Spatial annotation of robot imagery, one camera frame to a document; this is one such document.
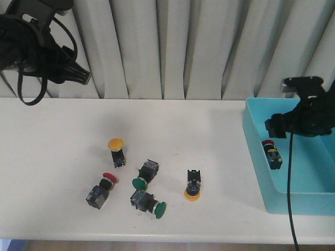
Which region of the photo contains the green push button front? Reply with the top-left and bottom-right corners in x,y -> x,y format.
130,190 -> 166,219

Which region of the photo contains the red push button lying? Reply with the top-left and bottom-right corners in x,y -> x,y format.
86,172 -> 118,210

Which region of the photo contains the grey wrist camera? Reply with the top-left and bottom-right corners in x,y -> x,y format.
281,76 -> 323,93

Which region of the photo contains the light blue plastic box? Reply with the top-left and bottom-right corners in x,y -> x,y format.
242,98 -> 334,215

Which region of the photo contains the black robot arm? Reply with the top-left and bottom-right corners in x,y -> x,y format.
1,1 -> 91,85

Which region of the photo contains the black camera cable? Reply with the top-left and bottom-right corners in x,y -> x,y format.
287,132 -> 300,251
16,16 -> 79,106

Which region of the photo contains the yellow mushroom push button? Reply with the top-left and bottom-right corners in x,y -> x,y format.
108,138 -> 126,168

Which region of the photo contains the green push button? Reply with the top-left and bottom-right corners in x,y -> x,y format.
130,190 -> 166,219
131,159 -> 159,190

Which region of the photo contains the red mushroom push button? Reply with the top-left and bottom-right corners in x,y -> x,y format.
262,139 -> 283,170

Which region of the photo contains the white pleated curtain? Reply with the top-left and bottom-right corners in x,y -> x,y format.
0,0 -> 335,101

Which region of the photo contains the yellow push button upside down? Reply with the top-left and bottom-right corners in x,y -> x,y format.
184,169 -> 201,201

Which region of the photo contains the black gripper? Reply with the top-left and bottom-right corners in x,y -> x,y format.
15,33 -> 92,85
265,86 -> 334,139

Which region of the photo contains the green push button rear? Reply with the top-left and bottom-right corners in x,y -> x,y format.
131,159 -> 159,190

